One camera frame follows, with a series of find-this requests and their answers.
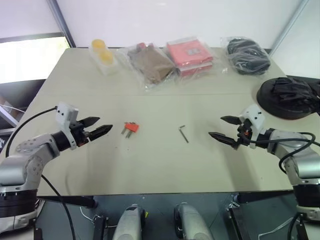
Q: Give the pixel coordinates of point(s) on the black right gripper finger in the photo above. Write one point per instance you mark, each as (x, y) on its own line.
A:
(231, 119)
(223, 138)

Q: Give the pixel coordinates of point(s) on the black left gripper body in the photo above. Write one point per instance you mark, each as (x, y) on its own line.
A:
(79, 132)

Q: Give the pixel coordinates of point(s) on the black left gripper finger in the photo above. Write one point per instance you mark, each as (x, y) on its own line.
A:
(91, 120)
(101, 131)

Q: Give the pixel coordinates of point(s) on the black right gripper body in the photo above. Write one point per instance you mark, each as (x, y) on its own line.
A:
(243, 133)

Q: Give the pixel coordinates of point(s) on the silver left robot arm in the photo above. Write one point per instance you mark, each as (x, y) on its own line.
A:
(17, 168)

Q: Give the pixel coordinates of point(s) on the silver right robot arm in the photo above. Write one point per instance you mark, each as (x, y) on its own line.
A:
(298, 160)

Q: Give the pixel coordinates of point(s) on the red plastic block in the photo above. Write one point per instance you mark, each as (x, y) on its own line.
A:
(132, 127)

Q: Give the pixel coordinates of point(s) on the metal hex key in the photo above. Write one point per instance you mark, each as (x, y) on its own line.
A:
(184, 135)

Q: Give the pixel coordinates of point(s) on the black round disc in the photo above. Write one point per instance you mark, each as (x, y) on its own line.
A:
(268, 100)

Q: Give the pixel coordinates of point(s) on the clear plastic box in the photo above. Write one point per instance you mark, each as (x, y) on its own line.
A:
(106, 66)

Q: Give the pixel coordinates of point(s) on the bagged red flat package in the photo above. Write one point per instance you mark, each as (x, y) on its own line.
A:
(190, 52)
(196, 69)

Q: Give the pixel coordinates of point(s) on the yellow round item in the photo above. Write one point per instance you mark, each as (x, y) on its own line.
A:
(98, 45)
(106, 58)

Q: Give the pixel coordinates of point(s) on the black crumpled plastic bag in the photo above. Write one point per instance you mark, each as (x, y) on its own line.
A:
(292, 91)

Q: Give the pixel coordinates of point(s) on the bagged brown cloth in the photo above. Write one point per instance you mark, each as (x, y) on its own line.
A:
(152, 66)

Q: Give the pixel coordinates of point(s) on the black table leg strut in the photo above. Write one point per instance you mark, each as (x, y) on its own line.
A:
(100, 227)
(236, 225)

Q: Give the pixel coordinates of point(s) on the silver rounded robot leg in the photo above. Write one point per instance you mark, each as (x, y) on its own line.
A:
(128, 225)
(193, 225)

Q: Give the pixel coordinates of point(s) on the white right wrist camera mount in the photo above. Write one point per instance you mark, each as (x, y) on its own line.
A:
(255, 117)

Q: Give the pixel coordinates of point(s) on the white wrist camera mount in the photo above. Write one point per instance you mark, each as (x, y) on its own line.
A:
(255, 117)
(65, 113)

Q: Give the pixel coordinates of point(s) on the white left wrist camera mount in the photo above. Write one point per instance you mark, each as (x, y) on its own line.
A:
(65, 113)

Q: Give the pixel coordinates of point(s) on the black table frame bar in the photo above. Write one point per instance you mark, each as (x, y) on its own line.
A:
(72, 200)
(265, 197)

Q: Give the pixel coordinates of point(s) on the grey window frame post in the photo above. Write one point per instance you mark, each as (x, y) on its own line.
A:
(61, 22)
(292, 25)

